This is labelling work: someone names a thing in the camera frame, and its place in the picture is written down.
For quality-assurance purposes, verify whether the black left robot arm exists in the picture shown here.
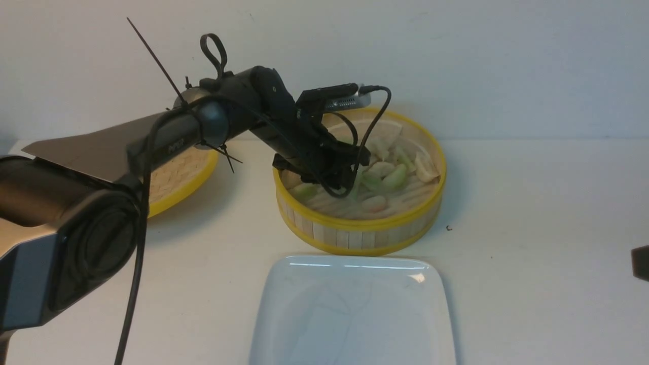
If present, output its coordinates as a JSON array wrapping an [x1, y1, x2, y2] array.
[[1, 66, 369, 333]]

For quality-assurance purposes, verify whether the green dumpling in steamer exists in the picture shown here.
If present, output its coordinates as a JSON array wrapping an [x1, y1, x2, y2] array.
[[382, 164, 409, 191]]

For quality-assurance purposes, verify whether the white square plate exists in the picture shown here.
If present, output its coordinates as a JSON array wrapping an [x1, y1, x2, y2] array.
[[248, 255, 457, 364]]

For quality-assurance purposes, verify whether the small green dumpling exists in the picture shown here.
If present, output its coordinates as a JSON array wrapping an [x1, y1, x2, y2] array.
[[289, 183, 319, 201]]

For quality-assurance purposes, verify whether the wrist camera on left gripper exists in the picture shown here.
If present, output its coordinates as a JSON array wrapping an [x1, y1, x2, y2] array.
[[296, 83, 372, 114]]

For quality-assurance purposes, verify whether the bamboo steamer basket yellow rim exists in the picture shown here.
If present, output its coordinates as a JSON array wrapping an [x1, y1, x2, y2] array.
[[273, 111, 447, 256]]

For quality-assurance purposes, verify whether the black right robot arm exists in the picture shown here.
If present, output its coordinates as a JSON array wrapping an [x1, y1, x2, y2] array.
[[631, 245, 649, 282]]

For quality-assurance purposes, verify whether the pink dumpling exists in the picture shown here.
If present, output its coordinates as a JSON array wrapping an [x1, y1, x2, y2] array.
[[360, 196, 388, 213]]

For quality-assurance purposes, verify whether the woven bamboo steamer lid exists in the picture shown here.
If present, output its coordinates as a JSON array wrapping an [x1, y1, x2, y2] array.
[[148, 148, 219, 218]]

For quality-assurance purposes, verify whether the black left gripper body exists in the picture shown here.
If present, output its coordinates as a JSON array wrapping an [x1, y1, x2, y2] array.
[[251, 104, 371, 196]]

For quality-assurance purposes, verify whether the white dumpling at right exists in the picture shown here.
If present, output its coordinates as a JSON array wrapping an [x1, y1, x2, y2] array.
[[414, 152, 441, 184]]

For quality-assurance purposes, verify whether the white dumpling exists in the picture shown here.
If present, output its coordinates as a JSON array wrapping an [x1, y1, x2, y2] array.
[[414, 152, 441, 184], [366, 161, 396, 179]]

